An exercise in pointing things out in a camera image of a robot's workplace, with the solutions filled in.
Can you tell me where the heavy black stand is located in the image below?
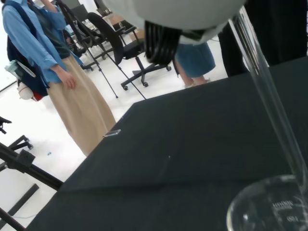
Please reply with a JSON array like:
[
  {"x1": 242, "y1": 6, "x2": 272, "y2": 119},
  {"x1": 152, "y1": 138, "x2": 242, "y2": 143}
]
[{"x1": 0, "y1": 115, "x2": 64, "y2": 231}]

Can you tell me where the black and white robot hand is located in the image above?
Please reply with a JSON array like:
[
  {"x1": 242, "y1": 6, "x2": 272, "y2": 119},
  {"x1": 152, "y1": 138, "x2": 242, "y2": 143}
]
[{"x1": 100, "y1": 0, "x2": 248, "y2": 65}]

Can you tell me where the clear glass beaker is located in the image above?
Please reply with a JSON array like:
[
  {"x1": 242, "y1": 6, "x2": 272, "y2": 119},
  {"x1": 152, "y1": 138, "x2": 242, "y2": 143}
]
[{"x1": 226, "y1": 174, "x2": 308, "y2": 231}]

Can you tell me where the thin black tripod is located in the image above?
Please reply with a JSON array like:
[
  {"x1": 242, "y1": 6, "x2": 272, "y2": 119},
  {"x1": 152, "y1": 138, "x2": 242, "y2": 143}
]
[{"x1": 56, "y1": 0, "x2": 148, "y2": 100}]

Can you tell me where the black office chair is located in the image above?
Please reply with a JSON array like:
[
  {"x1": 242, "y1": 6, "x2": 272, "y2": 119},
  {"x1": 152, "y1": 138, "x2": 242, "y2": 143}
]
[
  {"x1": 86, "y1": 12, "x2": 173, "y2": 91},
  {"x1": 72, "y1": 4, "x2": 114, "y2": 72}
]

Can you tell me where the black bench cloth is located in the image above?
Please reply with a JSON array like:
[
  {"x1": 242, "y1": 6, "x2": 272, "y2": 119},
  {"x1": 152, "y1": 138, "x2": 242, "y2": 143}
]
[{"x1": 26, "y1": 55, "x2": 308, "y2": 231}]

